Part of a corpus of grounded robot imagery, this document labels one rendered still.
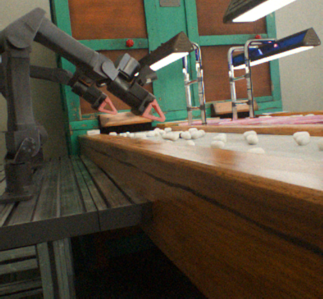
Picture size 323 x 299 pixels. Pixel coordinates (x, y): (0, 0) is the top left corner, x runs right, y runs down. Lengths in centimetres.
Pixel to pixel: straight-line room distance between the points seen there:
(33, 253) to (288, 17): 314
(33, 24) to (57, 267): 57
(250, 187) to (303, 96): 316
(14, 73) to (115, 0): 127
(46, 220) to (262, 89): 192
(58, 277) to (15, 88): 46
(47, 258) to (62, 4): 157
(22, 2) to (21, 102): 201
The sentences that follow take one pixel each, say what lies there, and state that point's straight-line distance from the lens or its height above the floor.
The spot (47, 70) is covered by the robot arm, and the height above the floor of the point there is 105.
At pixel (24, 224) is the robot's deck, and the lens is 66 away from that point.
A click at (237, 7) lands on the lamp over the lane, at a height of 106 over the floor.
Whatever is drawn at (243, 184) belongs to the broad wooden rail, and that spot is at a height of 76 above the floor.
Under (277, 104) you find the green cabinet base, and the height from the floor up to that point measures 82.
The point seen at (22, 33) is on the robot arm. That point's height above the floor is 106.
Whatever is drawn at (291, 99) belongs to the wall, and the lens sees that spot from 341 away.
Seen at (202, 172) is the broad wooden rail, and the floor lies 76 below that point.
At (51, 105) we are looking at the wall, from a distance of 275.
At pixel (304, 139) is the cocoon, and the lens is 74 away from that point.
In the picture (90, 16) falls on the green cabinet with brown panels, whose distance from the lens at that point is 206.
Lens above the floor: 83
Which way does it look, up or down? 4 degrees down
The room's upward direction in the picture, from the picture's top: 6 degrees counter-clockwise
